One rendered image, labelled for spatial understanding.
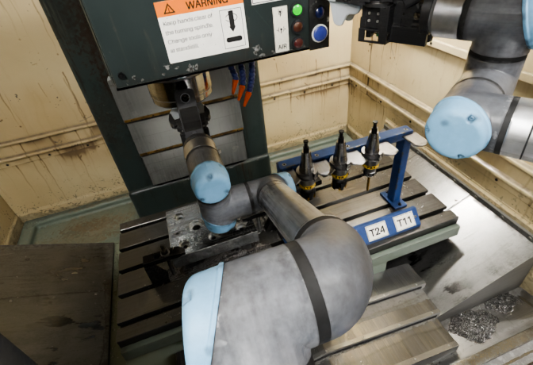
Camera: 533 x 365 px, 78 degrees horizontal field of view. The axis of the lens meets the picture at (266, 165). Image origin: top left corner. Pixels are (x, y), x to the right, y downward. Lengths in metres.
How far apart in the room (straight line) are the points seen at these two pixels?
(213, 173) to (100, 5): 0.34
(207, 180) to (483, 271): 1.07
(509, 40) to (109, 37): 0.61
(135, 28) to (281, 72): 1.33
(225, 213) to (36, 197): 1.56
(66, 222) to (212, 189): 1.59
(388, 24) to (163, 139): 1.07
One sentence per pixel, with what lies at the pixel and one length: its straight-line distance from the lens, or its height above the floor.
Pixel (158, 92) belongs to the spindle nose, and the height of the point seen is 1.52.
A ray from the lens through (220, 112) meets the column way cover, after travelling 1.44.
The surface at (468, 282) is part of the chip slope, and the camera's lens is 1.41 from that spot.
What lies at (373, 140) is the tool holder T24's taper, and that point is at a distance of 1.03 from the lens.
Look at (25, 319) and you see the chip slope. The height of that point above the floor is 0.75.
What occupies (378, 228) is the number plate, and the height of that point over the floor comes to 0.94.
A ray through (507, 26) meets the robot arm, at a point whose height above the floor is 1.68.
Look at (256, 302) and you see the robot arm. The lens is 0.35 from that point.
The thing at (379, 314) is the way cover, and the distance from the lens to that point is 1.27.
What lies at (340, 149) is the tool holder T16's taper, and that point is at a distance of 0.98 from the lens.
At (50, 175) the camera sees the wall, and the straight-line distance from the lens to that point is 2.07.
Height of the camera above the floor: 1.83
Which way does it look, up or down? 37 degrees down
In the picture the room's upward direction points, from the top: 7 degrees counter-clockwise
